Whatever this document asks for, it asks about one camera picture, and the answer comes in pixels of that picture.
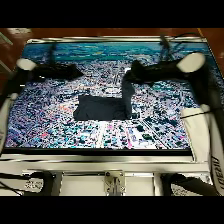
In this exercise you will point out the navy blue shirt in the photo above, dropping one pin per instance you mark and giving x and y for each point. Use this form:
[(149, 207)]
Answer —
[(100, 108)]

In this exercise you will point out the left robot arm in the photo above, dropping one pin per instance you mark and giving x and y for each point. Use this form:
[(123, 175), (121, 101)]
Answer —
[(43, 70)]

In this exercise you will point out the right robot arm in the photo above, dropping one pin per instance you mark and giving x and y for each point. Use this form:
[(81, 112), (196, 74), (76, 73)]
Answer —
[(160, 71)]

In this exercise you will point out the silver frame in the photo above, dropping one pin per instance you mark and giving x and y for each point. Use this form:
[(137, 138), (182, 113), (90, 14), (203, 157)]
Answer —
[(100, 164)]

